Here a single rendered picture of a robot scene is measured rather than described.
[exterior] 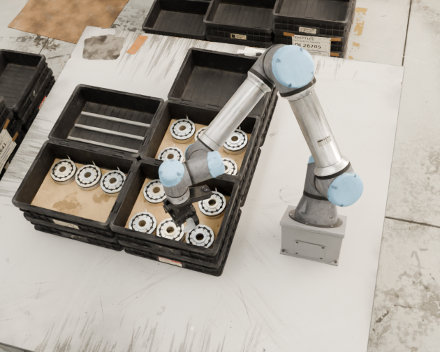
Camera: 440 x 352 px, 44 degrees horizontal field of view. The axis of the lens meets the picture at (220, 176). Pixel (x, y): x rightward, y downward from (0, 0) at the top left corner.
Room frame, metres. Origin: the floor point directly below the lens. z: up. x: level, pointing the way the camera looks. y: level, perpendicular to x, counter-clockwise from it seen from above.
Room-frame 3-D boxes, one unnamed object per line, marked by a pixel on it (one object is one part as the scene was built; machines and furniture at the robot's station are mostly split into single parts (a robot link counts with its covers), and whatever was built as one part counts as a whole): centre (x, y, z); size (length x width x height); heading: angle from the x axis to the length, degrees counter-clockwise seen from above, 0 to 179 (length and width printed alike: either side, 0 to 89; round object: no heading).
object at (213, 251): (0.99, 0.18, 0.92); 0.40 x 0.30 x 0.02; 64
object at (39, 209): (1.16, 0.54, 0.92); 0.40 x 0.30 x 0.02; 64
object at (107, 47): (2.10, 0.47, 0.71); 0.22 x 0.19 x 0.01; 66
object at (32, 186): (1.16, 0.54, 0.87); 0.40 x 0.30 x 0.11; 64
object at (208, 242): (0.88, 0.11, 0.86); 0.10 x 0.10 x 0.01
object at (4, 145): (1.79, 1.09, 0.41); 0.31 x 0.02 x 0.16; 156
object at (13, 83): (2.23, 1.06, 0.31); 0.40 x 0.30 x 0.34; 156
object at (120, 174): (1.18, 0.41, 0.86); 0.10 x 0.10 x 0.01
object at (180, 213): (0.89, 0.15, 1.08); 0.09 x 0.08 x 0.12; 117
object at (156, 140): (1.26, 0.05, 0.87); 0.40 x 0.30 x 0.11; 64
